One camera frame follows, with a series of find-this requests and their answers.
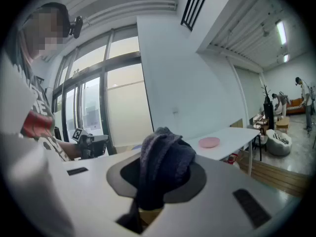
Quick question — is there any black straight railing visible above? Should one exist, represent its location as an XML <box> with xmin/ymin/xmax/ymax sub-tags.
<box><xmin>180</xmin><ymin>0</ymin><xmax>213</xmax><ymax>32</ymax></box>

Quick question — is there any grey beanbag seat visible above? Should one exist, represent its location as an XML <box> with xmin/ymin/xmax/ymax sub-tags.
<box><xmin>265</xmin><ymin>129</ymin><xmax>292</xmax><ymax>157</ymax></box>

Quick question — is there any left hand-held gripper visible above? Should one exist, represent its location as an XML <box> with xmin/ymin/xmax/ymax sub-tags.
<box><xmin>73</xmin><ymin>126</ymin><xmax>110</xmax><ymax>160</ymax></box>

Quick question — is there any person's head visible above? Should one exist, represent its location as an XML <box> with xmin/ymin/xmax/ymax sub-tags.
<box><xmin>23</xmin><ymin>2</ymin><xmax>70</xmax><ymax>59</ymax></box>

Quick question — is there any black head camera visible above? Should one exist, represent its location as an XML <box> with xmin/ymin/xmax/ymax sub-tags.
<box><xmin>69</xmin><ymin>15</ymin><xmax>84</xmax><ymax>39</ymax></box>

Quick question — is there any black coat tree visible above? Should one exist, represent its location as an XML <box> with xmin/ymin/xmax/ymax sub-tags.
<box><xmin>262</xmin><ymin>84</ymin><xmax>272</xmax><ymax>105</ymax></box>

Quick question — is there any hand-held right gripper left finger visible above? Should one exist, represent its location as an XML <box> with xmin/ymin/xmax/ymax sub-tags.
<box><xmin>46</xmin><ymin>150</ymin><xmax>143</xmax><ymax>237</ymax></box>

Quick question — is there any person's dark printed T-shirt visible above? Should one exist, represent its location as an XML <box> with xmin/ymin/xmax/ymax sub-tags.
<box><xmin>14</xmin><ymin>65</ymin><xmax>71</xmax><ymax>162</ymax></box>

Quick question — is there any orange sofa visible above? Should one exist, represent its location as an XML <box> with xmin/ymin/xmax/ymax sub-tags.
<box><xmin>286</xmin><ymin>97</ymin><xmax>307</xmax><ymax>115</ymax></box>

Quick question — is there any dark blue cloth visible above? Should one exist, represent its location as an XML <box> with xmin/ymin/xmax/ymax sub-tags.
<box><xmin>134</xmin><ymin>126</ymin><xmax>197</xmax><ymax>211</ymax></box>

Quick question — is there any black window frame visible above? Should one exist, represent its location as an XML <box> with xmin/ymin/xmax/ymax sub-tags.
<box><xmin>53</xmin><ymin>25</ymin><xmax>154</xmax><ymax>155</ymax></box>

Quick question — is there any big pink plate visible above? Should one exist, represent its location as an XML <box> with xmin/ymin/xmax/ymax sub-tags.
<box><xmin>198</xmin><ymin>136</ymin><xmax>221</xmax><ymax>149</ymax></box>

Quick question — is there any person's left forearm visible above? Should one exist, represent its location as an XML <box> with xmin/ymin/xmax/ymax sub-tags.
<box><xmin>58</xmin><ymin>141</ymin><xmax>82</xmax><ymax>161</ymax></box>

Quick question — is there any striped cushion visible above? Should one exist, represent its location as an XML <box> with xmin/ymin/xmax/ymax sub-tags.
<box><xmin>274</xmin><ymin>131</ymin><xmax>291</xmax><ymax>144</ymax></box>

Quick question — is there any long ceiling light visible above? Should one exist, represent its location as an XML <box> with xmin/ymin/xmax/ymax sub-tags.
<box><xmin>276</xmin><ymin>20</ymin><xmax>287</xmax><ymax>45</ymax></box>

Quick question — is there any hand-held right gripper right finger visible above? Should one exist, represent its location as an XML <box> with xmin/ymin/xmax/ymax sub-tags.
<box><xmin>145</xmin><ymin>154</ymin><xmax>304</xmax><ymax>237</ymax></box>

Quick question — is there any round wooden table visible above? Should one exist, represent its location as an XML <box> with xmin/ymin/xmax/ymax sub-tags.
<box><xmin>275</xmin><ymin>117</ymin><xmax>290</xmax><ymax>134</ymax></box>

